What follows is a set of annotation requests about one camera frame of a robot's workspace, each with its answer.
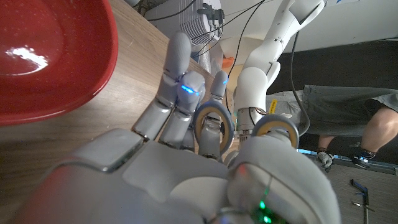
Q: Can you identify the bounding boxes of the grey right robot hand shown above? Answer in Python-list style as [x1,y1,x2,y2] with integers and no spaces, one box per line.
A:
[12,30,341,224]

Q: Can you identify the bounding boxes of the white robot torso base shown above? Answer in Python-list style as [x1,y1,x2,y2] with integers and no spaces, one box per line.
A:
[144,0,398,68]

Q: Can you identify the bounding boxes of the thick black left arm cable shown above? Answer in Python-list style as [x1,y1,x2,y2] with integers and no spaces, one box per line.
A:
[290,30,312,137]

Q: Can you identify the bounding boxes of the bare person leg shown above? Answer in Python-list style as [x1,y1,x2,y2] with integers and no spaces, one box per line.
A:
[360,104,398,153]
[317,135,336,152]

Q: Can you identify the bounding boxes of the grey yellow handled scissors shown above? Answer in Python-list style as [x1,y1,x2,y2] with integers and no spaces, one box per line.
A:
[192,99,300,156]

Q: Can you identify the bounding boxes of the black torso cable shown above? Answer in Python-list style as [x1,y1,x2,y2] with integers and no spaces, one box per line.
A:
[148,0,197,22]

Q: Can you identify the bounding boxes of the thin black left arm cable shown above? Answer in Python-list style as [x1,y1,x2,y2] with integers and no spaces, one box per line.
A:
[224,0,267,113]

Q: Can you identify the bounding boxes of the red round tray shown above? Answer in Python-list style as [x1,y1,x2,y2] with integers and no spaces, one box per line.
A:
[0,0,119,127]

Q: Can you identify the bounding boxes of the black metal floor tool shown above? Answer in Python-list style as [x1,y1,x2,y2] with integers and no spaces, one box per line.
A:
[349,179,373,224]

